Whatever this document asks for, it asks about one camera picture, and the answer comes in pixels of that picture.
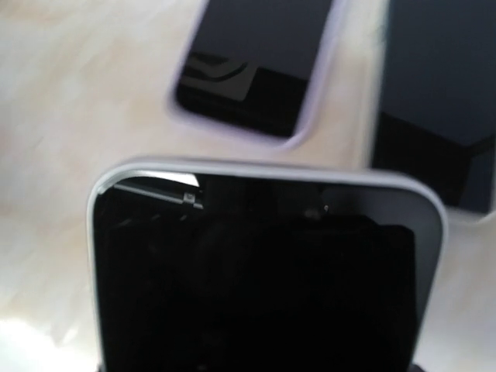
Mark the silver-edged black smartphone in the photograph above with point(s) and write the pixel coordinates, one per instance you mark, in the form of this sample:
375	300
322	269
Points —
203	265

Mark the lavender phone case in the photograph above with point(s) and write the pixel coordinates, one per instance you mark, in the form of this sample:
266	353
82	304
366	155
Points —
256	69

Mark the white phone case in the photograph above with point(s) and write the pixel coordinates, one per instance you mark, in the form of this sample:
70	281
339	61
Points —
436	107

